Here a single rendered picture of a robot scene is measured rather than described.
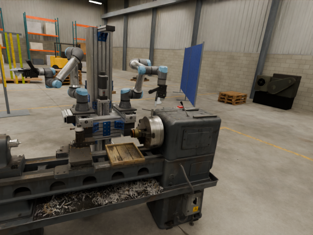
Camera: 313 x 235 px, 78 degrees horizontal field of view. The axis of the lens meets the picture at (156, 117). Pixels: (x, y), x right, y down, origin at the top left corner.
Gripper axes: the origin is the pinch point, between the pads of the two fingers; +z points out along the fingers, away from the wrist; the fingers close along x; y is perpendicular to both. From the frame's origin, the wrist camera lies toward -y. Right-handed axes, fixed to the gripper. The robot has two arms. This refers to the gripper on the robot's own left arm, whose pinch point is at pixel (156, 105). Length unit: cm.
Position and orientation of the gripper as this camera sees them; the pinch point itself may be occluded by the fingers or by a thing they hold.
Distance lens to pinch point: 176.9
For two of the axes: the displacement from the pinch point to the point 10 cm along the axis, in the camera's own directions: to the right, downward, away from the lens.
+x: 2.3, -3.3, 9.1
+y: 9.7, 1.9, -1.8
